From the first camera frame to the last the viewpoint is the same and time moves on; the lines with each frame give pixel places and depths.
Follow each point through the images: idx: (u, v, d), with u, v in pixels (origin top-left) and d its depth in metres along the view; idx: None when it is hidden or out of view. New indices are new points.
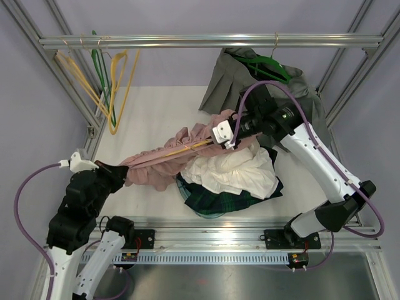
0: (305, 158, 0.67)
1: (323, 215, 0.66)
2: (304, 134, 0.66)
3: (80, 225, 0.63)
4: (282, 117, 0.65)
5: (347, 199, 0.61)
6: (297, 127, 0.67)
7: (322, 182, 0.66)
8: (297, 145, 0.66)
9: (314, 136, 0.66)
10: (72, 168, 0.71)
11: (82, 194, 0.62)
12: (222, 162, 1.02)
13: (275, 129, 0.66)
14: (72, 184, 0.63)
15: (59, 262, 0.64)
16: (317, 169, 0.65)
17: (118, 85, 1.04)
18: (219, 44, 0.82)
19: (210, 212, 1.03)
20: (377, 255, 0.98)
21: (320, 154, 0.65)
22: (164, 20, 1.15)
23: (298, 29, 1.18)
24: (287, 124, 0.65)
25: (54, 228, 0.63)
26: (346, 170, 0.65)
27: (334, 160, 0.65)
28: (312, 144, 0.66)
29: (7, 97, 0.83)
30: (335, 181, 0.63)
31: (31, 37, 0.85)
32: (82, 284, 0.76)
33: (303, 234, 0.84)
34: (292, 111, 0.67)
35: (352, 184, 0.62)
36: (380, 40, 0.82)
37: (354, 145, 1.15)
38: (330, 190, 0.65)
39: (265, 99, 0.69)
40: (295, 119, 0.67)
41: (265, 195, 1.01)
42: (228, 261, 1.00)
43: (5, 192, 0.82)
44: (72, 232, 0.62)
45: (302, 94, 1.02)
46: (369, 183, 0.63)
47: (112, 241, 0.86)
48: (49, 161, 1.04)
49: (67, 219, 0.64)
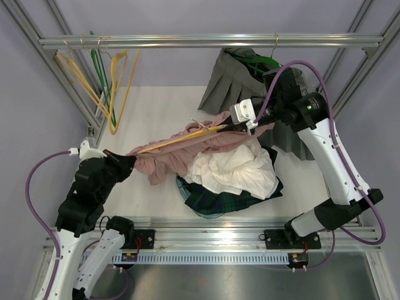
0: (320, 155, 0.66)
1: (324, 213, 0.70)
2: (325, 130, 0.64)
3: (88, 210, 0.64)
4: (306, 108, 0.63)
5: (352, 204, 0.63)
6: (321, 120, 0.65)
7: (331, 183, 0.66)
8: (315, 142, 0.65)
9: (335, 135, 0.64)
10: (81, 155, 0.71)
11: (91, 180, 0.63)
12: (224, 162, 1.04)
13: (297, 119, 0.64)
14: (82, 169, 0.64)
15: (66, 245, 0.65)
16: (330, 169, 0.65)
17: (118, 85, 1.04)
18: (219, 44, 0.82)
19: (210, 212, 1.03)
20: (377, 255, 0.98)
21: (336, 154, 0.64)
22: (164, 20, 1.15)
23: (298, 29, 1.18)
24: (310, 116, 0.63)
25: (62, 212, 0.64)
26: (359, 175, 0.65)
27: (349, 162, 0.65)
28: (331, 143, 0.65)
29: (7, 97, 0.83)
30: (345, 184, 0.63)
31: (31, 37, 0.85)
32: (80, 279, 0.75)
33: (302, 234, 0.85)
34: (317, 102, 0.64)
35: (362, 190, 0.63)
36: (380, 40, 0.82)
37: (354, 145, 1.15)
38: (337, 193, 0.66)
39: (290, 84, 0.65)
40: (319, 111, 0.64)
41: (265, 195, 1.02)
42: (228, 261, 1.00)
43: (4, 192, 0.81)
44: (81, 216, 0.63)
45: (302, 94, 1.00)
46: (378, 190, 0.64)
47: (112, 239, 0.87)
48: (48, 154, 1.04)
49: (75, 204, 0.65)
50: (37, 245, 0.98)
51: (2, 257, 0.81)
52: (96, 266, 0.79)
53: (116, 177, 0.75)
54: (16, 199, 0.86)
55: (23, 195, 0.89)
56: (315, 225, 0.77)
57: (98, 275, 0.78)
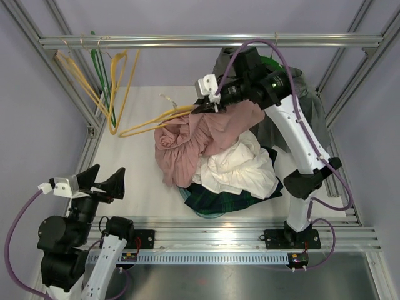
0: (285, 130, 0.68)
1: (292, 189, 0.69)
2: (289, 105, 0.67)
3: (71, 264, 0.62)
4: (271, 84, 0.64)
5: (315, 172, 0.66)
6: (285, 98, 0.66)
7: (297, 154, 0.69)
8: (281, 117, 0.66)
9: (298, 110, 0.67)
10: (56, 194, 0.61)
11: (59, 247, 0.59)
12: (223, 162, 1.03)
13: (262, 97, 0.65)
14: (43, 238, 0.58)
15: (61, 295, 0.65)
16: (294, 142, 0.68)
17: (118, 85, 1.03)
18: (219, 44, 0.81)
19: (210, 212, 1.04)
20: (377, 255, 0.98)
21: (300, 129, 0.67)
22: (164, 20, 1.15)
23: (298, 29, 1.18)
24: (275, 93, 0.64)
25: (45, 270, 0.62)
26: (319, 146, 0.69)
27: (311, 135, 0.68)
28: (295, 118, 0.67)
29: (7, 97, 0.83)
30: (309, 155, 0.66)
31: (31, 37, 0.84)
32: (91, 294, 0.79)
33: (300, 229, 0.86)
34: (280, 80, 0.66)
35: (323, 159, 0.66)
36: (380, 40, 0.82)
37: (354, 145, 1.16)
38: (302, 164, 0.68)
39: (255, 64, 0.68)
40: (282, 89, 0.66)
41: (265, 195, 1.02)
42: (228, 261, 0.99)
43: (5, 193, 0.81)
44: (65, 273, 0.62)
45: (302, 94, 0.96)
46: (337, 159, 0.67)
47: (114, 247, 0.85)
48: (47, 155, 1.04)
49: (56, 260, 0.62)
50: (37, 245, 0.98)
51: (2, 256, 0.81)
52: (102, 279, 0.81)
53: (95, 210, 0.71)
54: (15, 200, 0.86)
55: (22, 195, 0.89)
56: (304, 210, 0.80)
57: (107, 283, 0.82)
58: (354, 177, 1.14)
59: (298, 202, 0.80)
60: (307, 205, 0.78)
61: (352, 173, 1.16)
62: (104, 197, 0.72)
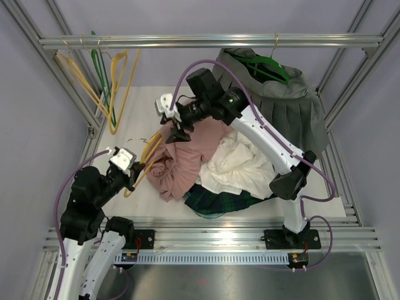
0: (253, 137, 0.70)
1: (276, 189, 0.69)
2: (249, 115, 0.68)
3: (90, 218, 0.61)
4: (229, 101, 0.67)
5: (293, 170, 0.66)
6: (244, 109, 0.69)
7: (271, 157, 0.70)
8: (245, 127, 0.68)
9: (259, 117, 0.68)
10: (114, 162, 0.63)
11: (88, 190, 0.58)
12: (222, 162, 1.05)
13: (224, 114, 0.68)
14: (77, 179, 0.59)
15: (70, 254, 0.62)
16: (265, 147, 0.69)
17: (118, 85, 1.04)
18: (219, 44, 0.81)
19: (210, 212, 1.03)
20: (377, 255, 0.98)
21: (266, 133, 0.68)
22: (164, 20, 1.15)
23: (299, 29, 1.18)
24: (234, 108, 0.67)
25: (65, 222, 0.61)
26: (290, 144, 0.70)
27: (280, 136, 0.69)
28: (259, 124, 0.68)
29: (7, 96, 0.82)
30: (282, 155, 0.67)
31: (31, 37, 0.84)
32: (85, 285, 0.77)
33: (298, 229, 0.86)
34: (237, 94, 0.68)
35: (297, 155, 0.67)
36: (380, 40, 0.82)
37: (354, 145, 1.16)
38: (278, 164, 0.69)
39: (212, 83, 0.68)
40: (240, 102, 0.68)
41: (265, 195, 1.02)
42: (228, 261, 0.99)
43: (4, 194, 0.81)
44: (84, 224, 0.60)
45: (301, 94, 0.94)
46: (310, 152, 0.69)
47: (113, 242, 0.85)
48: (48, 155, 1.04)
49: (77, 212, 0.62)
50: (37, 245, 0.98)
51: (3, 255, 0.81)
52: (100, 267, 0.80)
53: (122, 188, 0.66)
54: (15, 199, 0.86)
55: (22, 194, 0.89)
56: (296, 210, 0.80)
57: (102, 276, 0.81)
58: (354, 177, 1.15)
59: (288, 204, 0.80)
60: (298, 205, 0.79)
61: (352, 173, 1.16)
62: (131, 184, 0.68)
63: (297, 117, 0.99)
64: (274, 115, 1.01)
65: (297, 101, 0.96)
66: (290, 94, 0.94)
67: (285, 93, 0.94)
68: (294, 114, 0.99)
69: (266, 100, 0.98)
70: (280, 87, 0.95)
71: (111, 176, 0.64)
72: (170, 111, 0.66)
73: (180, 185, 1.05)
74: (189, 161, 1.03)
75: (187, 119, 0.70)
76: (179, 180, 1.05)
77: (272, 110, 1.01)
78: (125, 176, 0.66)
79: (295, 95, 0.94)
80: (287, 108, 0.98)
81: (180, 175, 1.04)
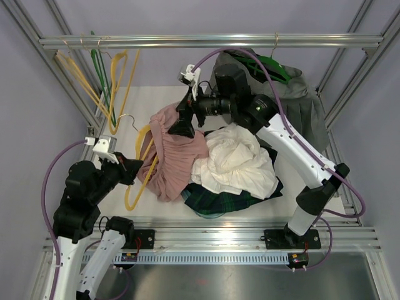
0: (282, 148, 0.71)
1: (304, 203, 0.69)
2: (279, 124, 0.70)
3: (85, 215, 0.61)
4: (255, 109, 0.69)
5: (325, 184, 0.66)
6: (272, 119, 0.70)
7: (301, 169, 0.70)
8: (274, 136, 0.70)
9: (289, 126, 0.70)
10: (95, 149, 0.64)
11: (83, 185, 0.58)
12: (222, 162, 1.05)
13: (250, 122, 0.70)
14: (72, 174, 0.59)
15: (65, 252, 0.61)
16: (295, 158, 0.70)
17: (118, 85, 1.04)
18: (219, 45, 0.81)
19: (210, 212, 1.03)
20: (377, 255, 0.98)
21: (295, 144, 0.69)
22: (164, 19, 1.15)
23: (298, 29, 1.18)
24: (262, 117, 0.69)
25: (59, 219, 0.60)
26: (321, 156, 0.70)
27: (310, 147, 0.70)
28: (288, 134, 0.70)
29: (7, 97, 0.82)
30: (312, 168, 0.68)
31: (31, 37, 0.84)
32: (84, 281, 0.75)
33: (302, 234, 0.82)
34: (265, 102, 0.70)
35: (329, 168, 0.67)
36: (380, 40, 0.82)
37: (354, 145, 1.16)
38: (309, 177, 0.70)
39: (242, 86, 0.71)
40: (267, 110, 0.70)
41: (265, 195, 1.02)
42: (228, 261, 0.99)
43: (4, 193, 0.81)
44: (78, 221, 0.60)
45: (301, 94, 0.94)
46: (344, 165, 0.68)
47: (113, 240, 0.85)
48: (47, 154, 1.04)
49: (71, 208, 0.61)
50: (37, 245, 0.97)
51: (2, 255, 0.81)
52: (99, 266, 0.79)
53: (117, 184, 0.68)
54: (15, 200, 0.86)
55: (22, 195, 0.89)
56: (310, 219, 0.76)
57: (102, 274, 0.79)
58: (354, 177, 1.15)
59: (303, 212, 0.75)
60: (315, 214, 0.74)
61: (352, 173, 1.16)
62: (129, 180, 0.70)
63: (298, 117, 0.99)
64: None
65: (297, 101, 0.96)
66: (290, 94, 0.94)
67: (285, 93, 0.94)
68: (294, 114, 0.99)
69: None
70: (281, 87, 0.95)
71: (105, 173, 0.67)
72: (191, 72, 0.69)
73: (174, 186, 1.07)
74: (180, 165, 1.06)
75: (200, 109, 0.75)
76: (171, 182, 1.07)
77: None
78: (120, 171, 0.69)
79: (295, 95, 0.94)
80: (287, 109, 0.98)
81: (173, 177, 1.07)
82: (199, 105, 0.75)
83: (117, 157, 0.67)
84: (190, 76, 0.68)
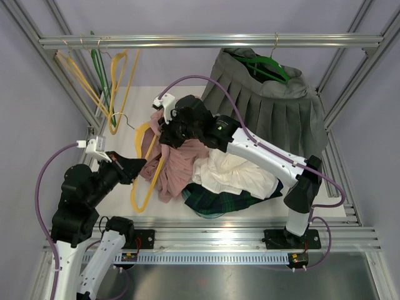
0: (251, 157, 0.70)
1: (292, 204, 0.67)
2: (242, 136, 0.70)
3: (82, 219, 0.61)
4: (217, 130, 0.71)
5: (299, 179, 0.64)
6: (235, 133, 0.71)
7: (275, 171, 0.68)
8: (239, 148, 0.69)
9: (252, 135, 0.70)
10: (87, 150, 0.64)
11: (79, 190, 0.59)
12: (222, 162, 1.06)
13: (217, 142, 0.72)
14: (67, 179, 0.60)
15: (64, 255, 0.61)
16: (265, 163, 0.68)
17: (118, 85, 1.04)
18: (219, 45, 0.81)
19: (210, 212, 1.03)
20: (377, 255, 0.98)
21: (262, 149, 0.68)
22: (164, 19, 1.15)
23: (299, 29, 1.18)
24: (225, 134, 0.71)
25: (57, 222, 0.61)
26: (290, 154, 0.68)
27: (277, 150, 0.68)
28: (252, 143, 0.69)
29: (7, 97, 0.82)
30: (283, 167, 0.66)
31: (31, 37, 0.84)
32: (85, 282, 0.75)
33: (302, 232, 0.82)
34: (225, 122, 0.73)
35: (299, 164, 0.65)
36: (380, 40, 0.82)
37: (354, 145, 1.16)
38: (284, 177, 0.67)
39: (203, 112, 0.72)
40: (230, 127, 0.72)
41: (265, 195, 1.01)
42: (228, 261, 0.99)
43: (4, 194, 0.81)
44: (76, 225, 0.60)
45: (301, 94, 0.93)
46: (313, 157, 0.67)
47: (113, 241, 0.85)
48: (47, 154, 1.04)
49: (69, 212, 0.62)
50: (37, 245, 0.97)
51: (2, 255, 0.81)
52: (99, 268, 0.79)
53: (115, 185, 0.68)
54: (15, 200, 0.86)
55: (22, 195, 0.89)
56: (304, 218, 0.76)
57: (102, 275, 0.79)
58: (354, 177, 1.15)
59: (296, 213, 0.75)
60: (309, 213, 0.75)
61: (351, 173, 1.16)
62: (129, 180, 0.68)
63: (297, 117, 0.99)
64: (274, 114, 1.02)
65: (296, 101, 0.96)
66: (289, 94, 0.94)
67: (285, 92, 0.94)
68: (294, 114, 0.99)
69: (266, 100, 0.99)
70: (280, 87, 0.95)
71: (102, 175, 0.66)
72: (158, 100, 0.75)
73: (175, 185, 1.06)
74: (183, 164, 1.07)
75: (172, 131, 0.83)
76: (172, 180, 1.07)
77: (272, 109, 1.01)
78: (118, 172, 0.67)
79: (295, 96, 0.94)
80: (287, 108, 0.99)
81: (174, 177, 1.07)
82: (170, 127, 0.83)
83: (109, 157, 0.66)
84: (158, 102, 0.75)
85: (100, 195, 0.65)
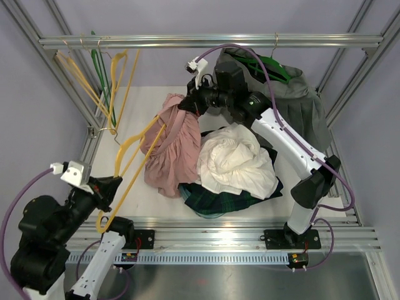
0: (274, 140, 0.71)
1: (297, 195, 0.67)
2: (270, 117, 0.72)
3: (48, 261, 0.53)
4: (249, 105, 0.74)
5: (314, 173, 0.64)
6: (265, 111, 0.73)
7: (292, 161, 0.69)
8: (265, 129, 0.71)
9: (280, 119, 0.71)
10: (64, 179, 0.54)
11: (41, 227, 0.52)
12: (222, 162, 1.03)
13: (244, 117, 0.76)
14: (26, 216, 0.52)
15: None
16: (286, 150, 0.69)
17: (118, 85, 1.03)
18: (219, 45, 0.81)
19: (210, 212, 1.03)
20: (377, 255, 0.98)
21: (286, 135, 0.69)
22: (165, 20, 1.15)
23: (299, 29, 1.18)
24: (255, 110, 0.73)
25: (15, 269, 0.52)
26: (312, 147, 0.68)
27: (300, 139, 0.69)
28: (279, 127, 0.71)
29: (7, 97, 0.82)
30: (301, 158, 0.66)
31: (31, 37, 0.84)
32: (85, 285, 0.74)
33: (300, 231, 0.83)
34: (259, 99, 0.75)
35: (318, 159, 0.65)
36: (380, 40, 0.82)
37: (354, 145, 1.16)
38: (299, 169, 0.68)
39: (239, 83, 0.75)
40: (261, 105, 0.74)
41: (265, 195, 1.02)
42: (228, 261, 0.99)
43: (5, 194, 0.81)
44: (40, 270, 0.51)
45: (302, 94, 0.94)
46: (335, 158, 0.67)
47: (113, 242, 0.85)
48: (47, 154, 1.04)
49: (32, 254, 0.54)
50: None
51: None
52: (99, 270, 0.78)
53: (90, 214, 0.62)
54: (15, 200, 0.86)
55: None
56: (307, 217, 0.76)
57: (102, 277, 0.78)
58: (354, 177, 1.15)
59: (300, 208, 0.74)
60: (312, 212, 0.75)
61: (351, 173, 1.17)
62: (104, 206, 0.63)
63: (300, 116, 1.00)
64: None
65: (297, 100, 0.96)
66: (290, 94, 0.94)
67: (286, 92, 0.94)
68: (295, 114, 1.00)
69: None
70: (281, 87, 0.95)
71: (74, 205, 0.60)
72: (195, 62, 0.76)
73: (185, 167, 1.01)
74: (191, 137, 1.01)
75: (200, 97, 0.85)
76: (182, 160, 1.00)
77: None
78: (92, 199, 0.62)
79: (296, 95, 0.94)
80: (288, 107, 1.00)
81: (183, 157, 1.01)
82: (200, 94, 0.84)
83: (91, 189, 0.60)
84: (195, 65, 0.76)
85: (67, 230, 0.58)
